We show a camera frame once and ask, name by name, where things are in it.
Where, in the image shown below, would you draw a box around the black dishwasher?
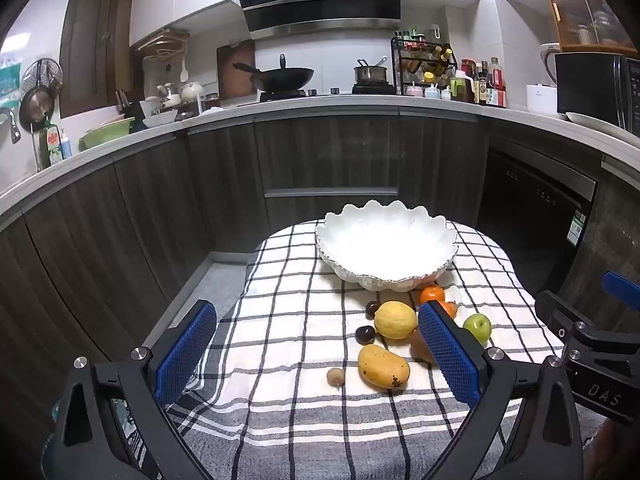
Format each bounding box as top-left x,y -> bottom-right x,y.
475,149 -> 598,261

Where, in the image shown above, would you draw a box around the white kettle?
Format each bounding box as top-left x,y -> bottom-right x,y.
539,42 -> 562,86

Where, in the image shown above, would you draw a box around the white square container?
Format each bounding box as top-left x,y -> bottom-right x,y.
526,84 -> 558,116

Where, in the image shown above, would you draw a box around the steel faucet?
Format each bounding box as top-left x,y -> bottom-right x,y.
0,107 -> 22,143

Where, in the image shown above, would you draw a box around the black wire spice rack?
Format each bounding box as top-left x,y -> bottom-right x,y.
391,35 -> 458,97

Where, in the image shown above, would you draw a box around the steel saucepan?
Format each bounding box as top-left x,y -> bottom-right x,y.
354,56 -> 390,86

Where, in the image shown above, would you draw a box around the white scalloped bowl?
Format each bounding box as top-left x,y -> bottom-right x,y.
315,199 -> 458,292

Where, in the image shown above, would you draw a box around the brown kiwi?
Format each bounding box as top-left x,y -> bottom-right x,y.
410,329 -> 437,365

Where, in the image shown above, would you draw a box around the brown wooden cutting board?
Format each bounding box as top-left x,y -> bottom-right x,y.
216,40 -> 257,100

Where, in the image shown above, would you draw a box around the black wok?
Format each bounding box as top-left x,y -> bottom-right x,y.
232,53 -> 316,93

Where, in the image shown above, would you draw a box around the black knife block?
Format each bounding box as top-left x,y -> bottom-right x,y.
116,90 -> 146,128

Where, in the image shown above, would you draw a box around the dark brown wooden door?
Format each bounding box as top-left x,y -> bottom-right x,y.
59,0 -> 137,118

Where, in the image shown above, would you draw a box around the green dish soap bottle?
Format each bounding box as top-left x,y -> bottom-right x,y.
42,115 -> 63,166

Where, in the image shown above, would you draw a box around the dark wood base cabinets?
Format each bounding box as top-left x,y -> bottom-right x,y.
0,107 -> 640,480

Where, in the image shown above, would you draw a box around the hanging steel pan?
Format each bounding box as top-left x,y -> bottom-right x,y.
19,86 -> 55,132

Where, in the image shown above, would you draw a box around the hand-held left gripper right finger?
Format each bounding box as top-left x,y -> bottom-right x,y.
417,301 -> 586,480

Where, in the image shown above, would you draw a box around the yellow lemon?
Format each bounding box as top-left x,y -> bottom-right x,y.
374,301 -> 418,341

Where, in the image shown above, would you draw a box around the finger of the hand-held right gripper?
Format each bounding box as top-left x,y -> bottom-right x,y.
535,289 -> 590,343
602,271 -> 640,311

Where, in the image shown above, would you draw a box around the yellow mango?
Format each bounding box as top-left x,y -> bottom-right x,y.
357,345 -> 411,390

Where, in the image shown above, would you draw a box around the green basin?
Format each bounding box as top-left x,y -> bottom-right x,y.
79,116 -> 136,151

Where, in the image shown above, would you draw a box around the black gas hob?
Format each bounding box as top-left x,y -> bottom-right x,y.
235,84 -> 398,107

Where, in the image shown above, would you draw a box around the white plate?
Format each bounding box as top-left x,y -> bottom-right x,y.
566,111 -> 623,137

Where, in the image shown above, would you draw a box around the hanging round wire rack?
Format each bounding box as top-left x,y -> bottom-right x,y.
21,58 -> 64,98

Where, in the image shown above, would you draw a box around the white dish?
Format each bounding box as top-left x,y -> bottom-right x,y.
142,109 -> 178,128

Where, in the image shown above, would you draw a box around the green apple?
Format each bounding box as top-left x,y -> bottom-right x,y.
462,313 -> 492,345

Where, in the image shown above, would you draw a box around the black and white checked cloth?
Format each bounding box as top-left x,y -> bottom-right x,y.
165,217 -> 608,480

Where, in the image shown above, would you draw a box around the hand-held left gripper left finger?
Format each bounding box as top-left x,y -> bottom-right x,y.
52,299 -> 218,480

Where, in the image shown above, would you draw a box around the wooden glass door cabinet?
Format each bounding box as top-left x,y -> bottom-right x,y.
544,0 -> 638,53

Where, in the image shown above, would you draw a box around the black microwave oven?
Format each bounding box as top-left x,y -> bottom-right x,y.
554,52 -> 640,136

